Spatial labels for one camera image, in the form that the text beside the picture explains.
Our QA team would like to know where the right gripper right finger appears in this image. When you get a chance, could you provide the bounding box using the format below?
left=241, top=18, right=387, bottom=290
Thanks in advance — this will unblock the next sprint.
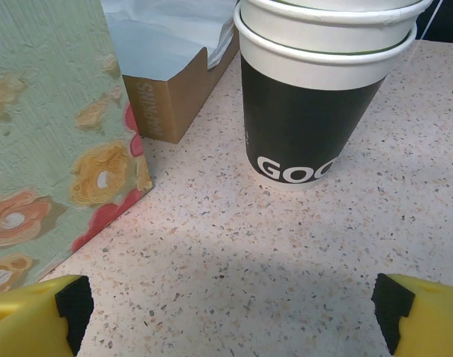
left=370, top=273, right=453, bottom=357

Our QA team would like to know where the floral paper gift bag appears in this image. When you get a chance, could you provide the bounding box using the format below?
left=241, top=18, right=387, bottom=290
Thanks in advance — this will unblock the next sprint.
left=0, top=0, right=153, bottom=297

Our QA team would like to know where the white paper cup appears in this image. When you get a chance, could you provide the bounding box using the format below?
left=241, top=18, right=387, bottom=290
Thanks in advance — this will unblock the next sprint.
left=237, top=0, right=432, bottom=55
left=244, top=0, right=424, bottom=11

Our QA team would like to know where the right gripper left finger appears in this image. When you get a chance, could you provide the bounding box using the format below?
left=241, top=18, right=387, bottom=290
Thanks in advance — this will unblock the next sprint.
left=0, top=274, right=95, bottom=357

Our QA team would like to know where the black printed paper cup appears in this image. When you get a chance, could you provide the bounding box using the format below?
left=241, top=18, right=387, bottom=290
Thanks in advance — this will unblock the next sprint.
left=234, top=5, right=418, bottom=193

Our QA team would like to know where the cardboard napkin box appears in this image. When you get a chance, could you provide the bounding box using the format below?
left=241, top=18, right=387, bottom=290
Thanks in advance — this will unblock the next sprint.
left=121, top=33, right=242, bottom=144

